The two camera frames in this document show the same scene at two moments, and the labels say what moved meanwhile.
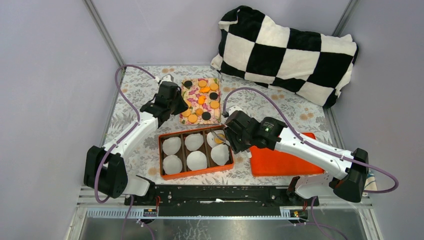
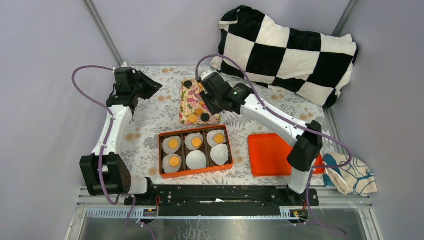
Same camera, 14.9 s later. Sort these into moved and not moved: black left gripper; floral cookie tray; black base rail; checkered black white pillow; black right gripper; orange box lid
Moved: black right gripper; black left gripper
Not moved: floral cookie tray; black base rail; checkered black white pillow; orange box lid
